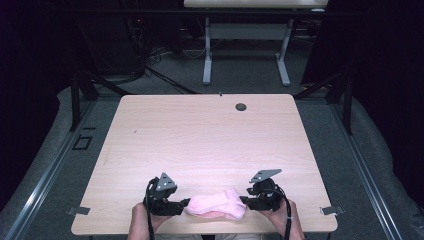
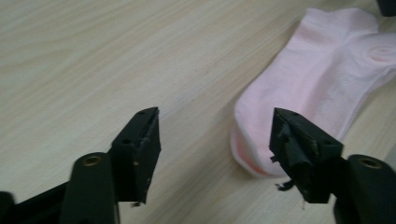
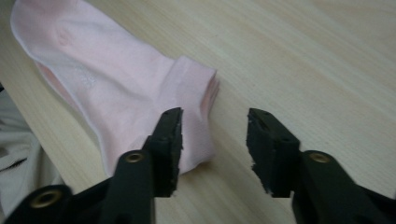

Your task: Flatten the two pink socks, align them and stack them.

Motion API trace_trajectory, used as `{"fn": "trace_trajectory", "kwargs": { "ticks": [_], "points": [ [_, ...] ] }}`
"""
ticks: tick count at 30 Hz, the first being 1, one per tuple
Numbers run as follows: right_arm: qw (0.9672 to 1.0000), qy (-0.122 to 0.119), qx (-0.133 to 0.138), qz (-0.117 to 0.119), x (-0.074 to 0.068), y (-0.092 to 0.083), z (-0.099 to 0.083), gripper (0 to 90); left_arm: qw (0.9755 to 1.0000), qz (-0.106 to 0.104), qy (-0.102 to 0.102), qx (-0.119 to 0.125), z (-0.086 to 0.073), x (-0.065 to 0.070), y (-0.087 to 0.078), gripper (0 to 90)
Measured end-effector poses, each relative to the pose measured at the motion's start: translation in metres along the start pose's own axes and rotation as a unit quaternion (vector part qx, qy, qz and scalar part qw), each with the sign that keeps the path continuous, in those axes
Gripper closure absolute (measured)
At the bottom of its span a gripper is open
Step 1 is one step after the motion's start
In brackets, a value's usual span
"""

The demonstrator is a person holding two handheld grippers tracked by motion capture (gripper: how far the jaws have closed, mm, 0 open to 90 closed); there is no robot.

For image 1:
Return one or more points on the grey metal table bracket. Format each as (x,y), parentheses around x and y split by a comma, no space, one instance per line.
(332,210)
(78,210)

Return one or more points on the black horizontal frame bar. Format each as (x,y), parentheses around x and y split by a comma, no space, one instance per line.
(200,12)

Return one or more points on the person's left hand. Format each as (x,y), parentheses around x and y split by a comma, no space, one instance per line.
(143,218)

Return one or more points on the pink sock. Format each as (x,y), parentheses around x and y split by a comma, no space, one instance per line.
(216,203)
(230,217)

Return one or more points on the dark equipment rack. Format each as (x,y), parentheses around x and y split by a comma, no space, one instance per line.
(136,43)

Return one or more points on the aluminium floor rail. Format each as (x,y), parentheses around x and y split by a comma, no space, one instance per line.
(363,173)
(50,173)

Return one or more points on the person's right hand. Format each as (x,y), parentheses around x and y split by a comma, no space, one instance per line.
(280,218)

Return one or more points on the black frame post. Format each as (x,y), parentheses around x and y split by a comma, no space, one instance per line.
(348,103)
(75,103)

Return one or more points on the white desk with grey legs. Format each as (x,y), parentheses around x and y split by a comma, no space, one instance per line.
(246,31)

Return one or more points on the black tape square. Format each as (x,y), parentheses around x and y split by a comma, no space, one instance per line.
(82,142)

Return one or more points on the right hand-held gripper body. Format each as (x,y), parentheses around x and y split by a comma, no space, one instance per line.
(268,196)

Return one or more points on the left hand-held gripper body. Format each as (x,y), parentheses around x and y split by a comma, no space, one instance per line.
(161,200)

